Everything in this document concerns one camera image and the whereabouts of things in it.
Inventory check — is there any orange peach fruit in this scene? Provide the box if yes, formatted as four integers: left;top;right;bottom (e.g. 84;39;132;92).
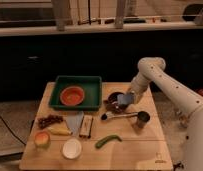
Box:
34;132;50;148

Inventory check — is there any black cable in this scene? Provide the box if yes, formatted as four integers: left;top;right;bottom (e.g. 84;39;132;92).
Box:
0;109;28;147

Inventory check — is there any wooden board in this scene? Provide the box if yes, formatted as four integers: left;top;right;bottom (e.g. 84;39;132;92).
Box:
19;90;173;171

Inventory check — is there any grey triangular cloth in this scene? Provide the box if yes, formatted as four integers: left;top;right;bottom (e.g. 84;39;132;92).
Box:
65;111;84;136

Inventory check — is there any green cucumber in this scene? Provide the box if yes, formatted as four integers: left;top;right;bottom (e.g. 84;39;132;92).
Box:
95;135;122;149

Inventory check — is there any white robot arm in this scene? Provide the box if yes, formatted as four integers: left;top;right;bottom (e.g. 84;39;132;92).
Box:
128;57;203;171

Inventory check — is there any dark purple bowl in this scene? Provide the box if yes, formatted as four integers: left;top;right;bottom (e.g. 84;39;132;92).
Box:
103;92;127;114

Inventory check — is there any blue sponge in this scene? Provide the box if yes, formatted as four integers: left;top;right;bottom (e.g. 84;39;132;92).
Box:
117;93;134;106

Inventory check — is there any orange bowl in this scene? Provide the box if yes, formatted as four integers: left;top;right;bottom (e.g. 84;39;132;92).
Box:
60;86;85;106

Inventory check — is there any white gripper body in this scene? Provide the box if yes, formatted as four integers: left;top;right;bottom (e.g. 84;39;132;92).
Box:
128;73;150;104

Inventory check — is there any metal cup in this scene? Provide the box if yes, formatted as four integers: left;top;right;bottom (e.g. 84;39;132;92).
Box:
136;111;150;129

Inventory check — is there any dark grape bunch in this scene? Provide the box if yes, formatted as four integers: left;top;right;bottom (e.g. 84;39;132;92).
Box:
38;115;63;129

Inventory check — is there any white small plate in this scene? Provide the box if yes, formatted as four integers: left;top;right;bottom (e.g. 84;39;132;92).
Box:
62;138;82;159

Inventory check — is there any wooden block with dark edge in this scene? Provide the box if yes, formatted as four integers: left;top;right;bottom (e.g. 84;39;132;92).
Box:
79;115;93;138

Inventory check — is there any green plastic tray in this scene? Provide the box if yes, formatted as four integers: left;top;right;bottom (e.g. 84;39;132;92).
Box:
49;75;102;111

